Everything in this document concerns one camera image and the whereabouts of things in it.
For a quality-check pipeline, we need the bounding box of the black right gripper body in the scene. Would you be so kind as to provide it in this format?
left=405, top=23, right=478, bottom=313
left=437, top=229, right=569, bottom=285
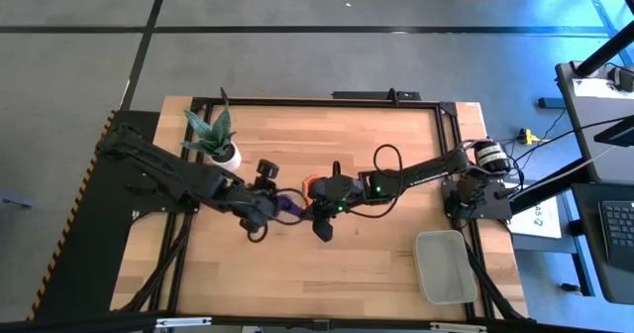
left=310, top=173, right=370, bottom=209

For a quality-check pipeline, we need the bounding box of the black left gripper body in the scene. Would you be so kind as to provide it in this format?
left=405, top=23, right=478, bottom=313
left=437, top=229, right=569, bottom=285
left=232, top=183, right=279, bottom=228

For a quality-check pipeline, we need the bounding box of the purple measuring cup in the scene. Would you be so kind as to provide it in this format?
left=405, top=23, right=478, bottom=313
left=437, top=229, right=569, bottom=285
left=274, top=194, right=306, bottom=220

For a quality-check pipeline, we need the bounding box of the red measuring cup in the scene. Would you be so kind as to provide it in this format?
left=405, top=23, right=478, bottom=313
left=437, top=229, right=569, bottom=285
left=301, top=174, right=319, bottom=205

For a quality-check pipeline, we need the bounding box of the white plastic basket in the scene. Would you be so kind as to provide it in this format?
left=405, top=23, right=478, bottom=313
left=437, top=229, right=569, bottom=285
left=412, top=229, right=478, bottom=306

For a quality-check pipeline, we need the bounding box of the snake plant in white pot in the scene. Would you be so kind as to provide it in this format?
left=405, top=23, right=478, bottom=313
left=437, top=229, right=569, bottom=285
left=181, top=87, right=244, bottom=174

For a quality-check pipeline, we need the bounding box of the black hazard-striped floor mat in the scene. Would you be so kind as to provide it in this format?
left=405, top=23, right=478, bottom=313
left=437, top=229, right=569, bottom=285
left=27, top=108, right=162, bottom=324

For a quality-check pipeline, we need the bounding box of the yellow power plug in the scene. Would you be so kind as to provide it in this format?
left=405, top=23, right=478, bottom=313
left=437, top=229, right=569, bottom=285
left=517, top=128, right=551, bottom=146

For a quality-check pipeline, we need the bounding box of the white paper sign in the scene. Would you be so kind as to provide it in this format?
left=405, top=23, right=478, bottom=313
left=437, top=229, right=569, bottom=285
left=507, top=196, right=564, bottom=240

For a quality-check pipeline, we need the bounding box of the black diagonal strut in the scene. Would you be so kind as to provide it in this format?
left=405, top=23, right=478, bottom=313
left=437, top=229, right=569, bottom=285
left=509, top=157, right=593, bottom=215

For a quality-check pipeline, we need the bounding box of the grey desk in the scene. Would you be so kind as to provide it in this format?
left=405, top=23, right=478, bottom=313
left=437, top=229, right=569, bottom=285
left=554, top=60, right=634, bottom=185

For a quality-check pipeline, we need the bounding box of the white paper sheet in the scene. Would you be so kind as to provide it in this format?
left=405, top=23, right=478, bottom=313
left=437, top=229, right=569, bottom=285
left=574, top=77, right=620, bottom=99

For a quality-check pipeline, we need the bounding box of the black monitor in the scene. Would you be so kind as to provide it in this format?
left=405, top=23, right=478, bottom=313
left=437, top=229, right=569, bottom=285
left=593, top=117, right=634, bottom=149

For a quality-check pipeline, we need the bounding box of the dark laptop with keyboard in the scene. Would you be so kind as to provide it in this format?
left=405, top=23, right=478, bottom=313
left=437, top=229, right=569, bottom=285
left=570, top=179, right=634, bottom=305

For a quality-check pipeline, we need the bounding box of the black diagonal pole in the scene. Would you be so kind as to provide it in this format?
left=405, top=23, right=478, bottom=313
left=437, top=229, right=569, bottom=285
left=577, top=23, right=634, bottom=76

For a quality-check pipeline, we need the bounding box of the black computer mouse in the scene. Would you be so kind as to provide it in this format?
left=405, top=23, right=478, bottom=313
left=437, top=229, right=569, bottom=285
left=607, top=64, right=634, bottom=94

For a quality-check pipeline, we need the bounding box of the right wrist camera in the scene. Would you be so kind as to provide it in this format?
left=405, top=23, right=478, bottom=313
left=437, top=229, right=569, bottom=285
left=311, top=213, right=334, bottom=244

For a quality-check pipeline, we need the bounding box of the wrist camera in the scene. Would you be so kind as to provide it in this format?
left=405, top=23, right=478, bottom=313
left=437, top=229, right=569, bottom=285
left=311, top=213, right=334, bottom=244
left=255, top=158, right=280, bottom=181

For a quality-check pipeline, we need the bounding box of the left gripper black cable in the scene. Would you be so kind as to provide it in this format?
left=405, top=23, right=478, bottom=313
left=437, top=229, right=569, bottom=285
left=245, top=217, right=272, bottom=244

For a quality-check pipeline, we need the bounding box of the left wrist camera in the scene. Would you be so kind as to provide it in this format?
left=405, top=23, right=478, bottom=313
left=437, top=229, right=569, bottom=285
left=255, top=158, right=280, bottom=181

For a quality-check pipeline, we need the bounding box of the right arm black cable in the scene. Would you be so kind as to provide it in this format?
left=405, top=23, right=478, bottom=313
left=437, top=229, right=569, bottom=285
left=346, top=143, right=405, bottom=220

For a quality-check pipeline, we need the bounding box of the black aluminium table frame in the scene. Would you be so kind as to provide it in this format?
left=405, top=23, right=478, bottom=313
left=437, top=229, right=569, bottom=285
left=118, top=96, right=531, bottom=331

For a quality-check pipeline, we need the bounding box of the black bar mount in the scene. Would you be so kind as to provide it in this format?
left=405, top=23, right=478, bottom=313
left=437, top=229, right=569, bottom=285
left=330, top=87, right=422, bottom=102

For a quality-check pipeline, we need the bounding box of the silver metal bracket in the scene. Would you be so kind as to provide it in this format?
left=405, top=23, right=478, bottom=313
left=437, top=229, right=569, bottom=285
left=156, top=316, right=213, bottom=329
left=429, top=321, right=489, bottom=333

